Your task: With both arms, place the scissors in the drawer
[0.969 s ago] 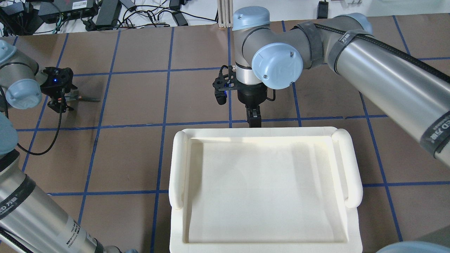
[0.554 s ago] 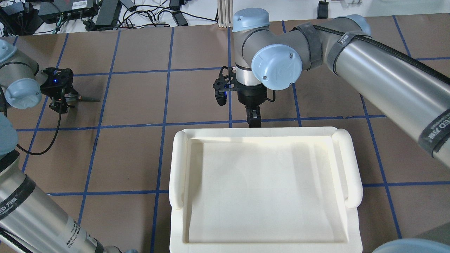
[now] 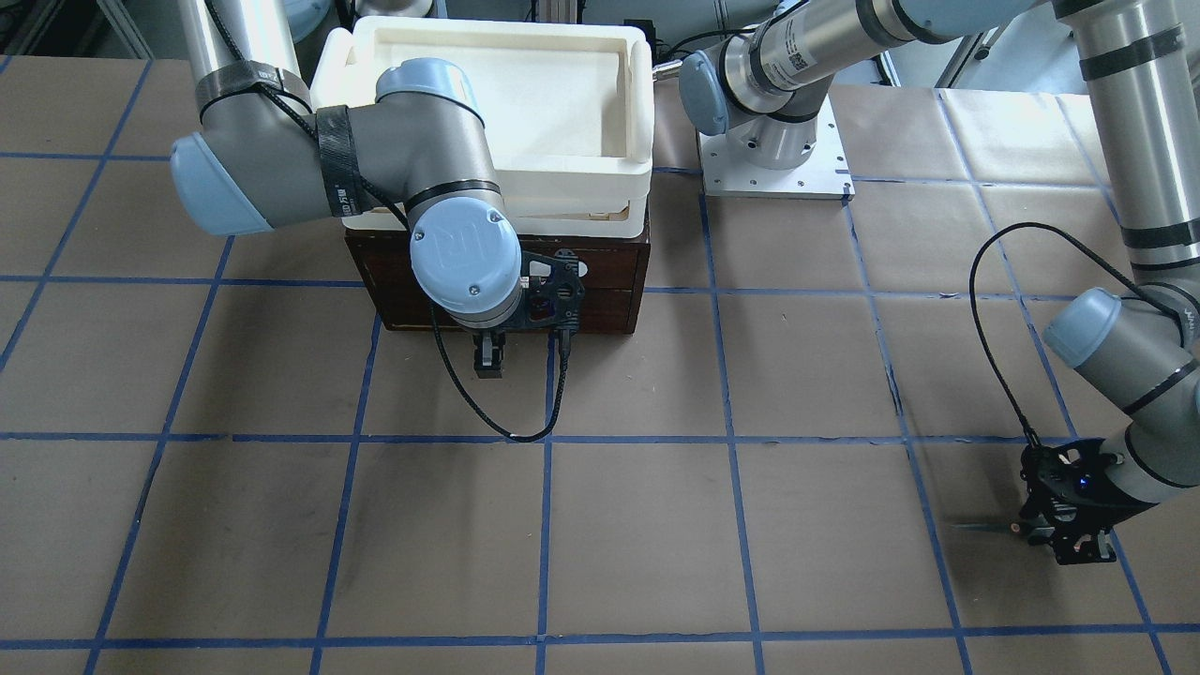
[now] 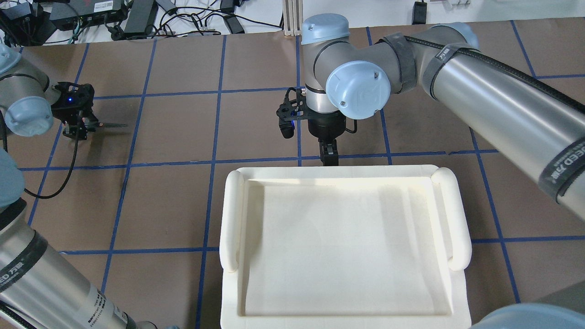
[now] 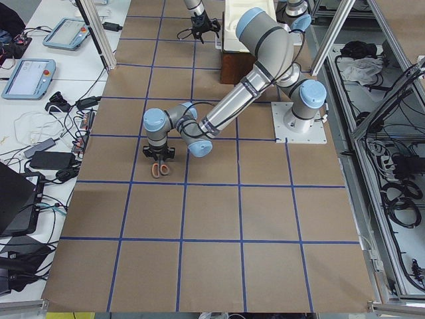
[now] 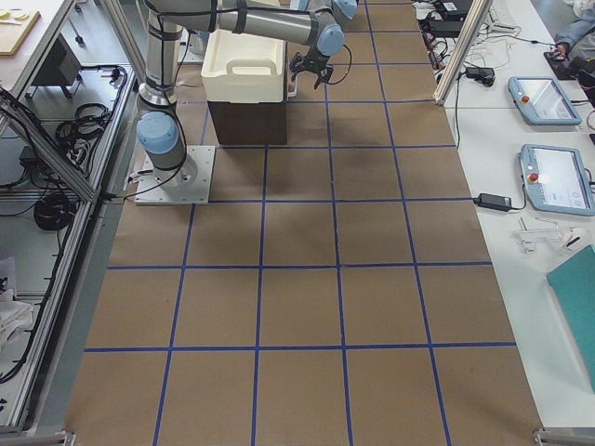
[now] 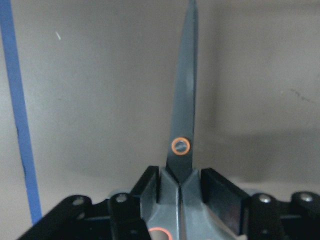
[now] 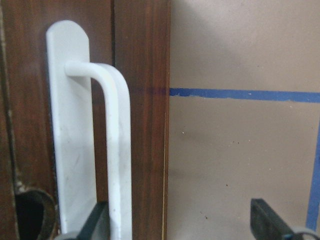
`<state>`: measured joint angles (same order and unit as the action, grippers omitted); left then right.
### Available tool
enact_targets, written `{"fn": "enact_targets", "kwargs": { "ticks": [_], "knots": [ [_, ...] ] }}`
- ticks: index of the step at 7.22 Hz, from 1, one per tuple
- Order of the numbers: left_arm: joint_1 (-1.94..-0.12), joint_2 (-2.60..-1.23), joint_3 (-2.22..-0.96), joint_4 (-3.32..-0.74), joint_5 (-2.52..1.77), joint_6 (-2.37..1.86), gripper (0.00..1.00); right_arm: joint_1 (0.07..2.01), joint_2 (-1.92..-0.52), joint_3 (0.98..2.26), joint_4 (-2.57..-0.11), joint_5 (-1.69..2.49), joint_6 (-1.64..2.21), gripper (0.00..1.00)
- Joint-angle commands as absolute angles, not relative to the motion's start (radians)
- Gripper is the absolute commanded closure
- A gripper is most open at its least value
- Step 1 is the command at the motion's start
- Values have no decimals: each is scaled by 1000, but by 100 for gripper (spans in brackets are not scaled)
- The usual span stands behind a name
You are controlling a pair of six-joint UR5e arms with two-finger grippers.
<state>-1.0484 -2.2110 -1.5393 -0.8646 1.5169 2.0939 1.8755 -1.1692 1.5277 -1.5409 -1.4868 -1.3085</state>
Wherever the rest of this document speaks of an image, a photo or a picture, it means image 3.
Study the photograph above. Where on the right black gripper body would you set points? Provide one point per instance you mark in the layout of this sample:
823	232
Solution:
488	354

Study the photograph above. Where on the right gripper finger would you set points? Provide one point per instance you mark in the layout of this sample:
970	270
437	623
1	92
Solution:
486	355
498	354

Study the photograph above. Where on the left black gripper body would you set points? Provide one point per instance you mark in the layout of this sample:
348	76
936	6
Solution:
1099	497

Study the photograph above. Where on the white drawer handle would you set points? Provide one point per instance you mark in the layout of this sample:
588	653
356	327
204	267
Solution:
545	270

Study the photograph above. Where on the grey orange scissors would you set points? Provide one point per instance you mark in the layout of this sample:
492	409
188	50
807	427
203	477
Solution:
1011	528

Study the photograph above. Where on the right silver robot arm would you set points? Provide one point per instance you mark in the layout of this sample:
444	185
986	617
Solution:
265	158

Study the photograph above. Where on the brown wooden drawer cabinet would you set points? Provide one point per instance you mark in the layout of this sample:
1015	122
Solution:
613	273

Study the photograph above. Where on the white plastic tray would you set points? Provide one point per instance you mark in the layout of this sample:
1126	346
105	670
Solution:
568	110

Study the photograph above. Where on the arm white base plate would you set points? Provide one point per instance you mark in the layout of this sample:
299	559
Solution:
768	158

